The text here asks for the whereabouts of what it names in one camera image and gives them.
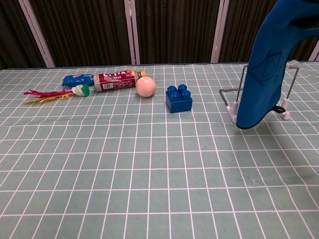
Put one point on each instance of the blue and grey cloth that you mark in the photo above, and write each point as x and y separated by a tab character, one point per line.
259	87

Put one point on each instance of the blue toy building block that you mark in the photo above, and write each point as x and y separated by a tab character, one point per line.
179	104

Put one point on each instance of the pale pink ball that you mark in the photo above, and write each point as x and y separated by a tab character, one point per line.
145	87

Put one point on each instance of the Costa coffee bottle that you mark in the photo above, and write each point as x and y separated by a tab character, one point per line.
114	81

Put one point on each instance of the green checkered tablecloth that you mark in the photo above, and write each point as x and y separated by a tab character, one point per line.
99	161

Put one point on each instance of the colourful feather shuttlecock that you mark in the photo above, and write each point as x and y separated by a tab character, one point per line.
81	90

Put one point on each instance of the dark pleated screen panel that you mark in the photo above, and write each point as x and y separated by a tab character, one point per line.
174	30
236	27
12	32
82	30

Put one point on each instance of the blue snack packet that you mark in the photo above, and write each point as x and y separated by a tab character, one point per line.
77	79

